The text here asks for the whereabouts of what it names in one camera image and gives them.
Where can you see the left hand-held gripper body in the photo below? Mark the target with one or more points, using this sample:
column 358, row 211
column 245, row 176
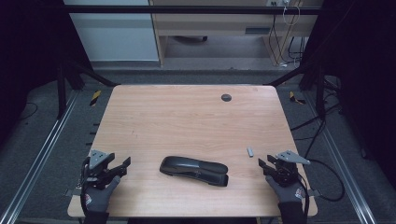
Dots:
column 98, row 159

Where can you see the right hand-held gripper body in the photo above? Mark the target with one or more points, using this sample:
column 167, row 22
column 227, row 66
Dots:
column 291, row 158

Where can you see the grey staple strip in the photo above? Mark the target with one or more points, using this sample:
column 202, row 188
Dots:
column 250, row 152

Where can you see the black stapler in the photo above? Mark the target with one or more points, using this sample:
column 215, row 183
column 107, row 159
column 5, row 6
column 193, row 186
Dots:
column 193, row 169

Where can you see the person's right hand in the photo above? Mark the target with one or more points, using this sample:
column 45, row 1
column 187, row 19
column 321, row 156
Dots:
column 289, row 194

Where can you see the person's left hand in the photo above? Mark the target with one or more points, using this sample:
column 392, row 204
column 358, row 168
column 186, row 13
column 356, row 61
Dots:
column 98, row 200

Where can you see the grey tape piece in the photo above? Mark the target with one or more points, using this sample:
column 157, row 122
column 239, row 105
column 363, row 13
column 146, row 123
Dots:
column 73, row 192
column 315, row 193

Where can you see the black metal stand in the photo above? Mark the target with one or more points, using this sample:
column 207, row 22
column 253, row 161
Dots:
column 320, row 93
column 61, row 93

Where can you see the dark curtain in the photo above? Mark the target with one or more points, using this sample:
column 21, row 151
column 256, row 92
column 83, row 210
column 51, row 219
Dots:
column 364, row 62
column 28, row 46

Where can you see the white cabinet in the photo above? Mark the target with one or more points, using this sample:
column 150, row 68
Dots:
column 115, row 37

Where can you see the white power strip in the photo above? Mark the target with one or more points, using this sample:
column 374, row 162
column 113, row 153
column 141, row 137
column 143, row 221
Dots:
column 278, row 2

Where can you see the aluminium floor rail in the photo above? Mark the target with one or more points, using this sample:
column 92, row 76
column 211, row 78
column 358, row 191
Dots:
column 40, row 158
column 342, row 161

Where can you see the black frame crossbar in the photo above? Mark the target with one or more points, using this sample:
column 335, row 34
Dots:
column 186, row 9

